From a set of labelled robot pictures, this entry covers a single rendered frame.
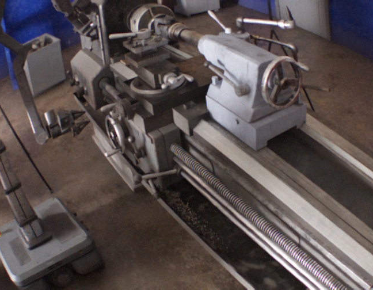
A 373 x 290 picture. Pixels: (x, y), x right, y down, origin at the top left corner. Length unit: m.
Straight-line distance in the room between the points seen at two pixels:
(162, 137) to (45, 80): 2.86
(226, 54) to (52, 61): 3.05
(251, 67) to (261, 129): 0.24
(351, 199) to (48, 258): 1.58
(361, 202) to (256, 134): 0.56
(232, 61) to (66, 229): 1.29
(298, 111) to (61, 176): 1.98
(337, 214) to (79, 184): 2.11
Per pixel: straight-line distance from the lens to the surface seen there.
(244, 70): 1.67
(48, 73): 4.58
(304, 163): 1.81
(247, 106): 1.67
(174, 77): 1.85
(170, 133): 1.92
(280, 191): 1.50
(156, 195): 1.95
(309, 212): 1.41
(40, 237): 2.31
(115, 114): 1.97
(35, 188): 3.19
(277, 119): 1.69
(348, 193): 1.68
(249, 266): 1.80
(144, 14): 2.39
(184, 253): 2.42
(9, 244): 2.42
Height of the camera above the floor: 1.83
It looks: 34 degrees down
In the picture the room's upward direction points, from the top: 8 degrees counter-clockwise
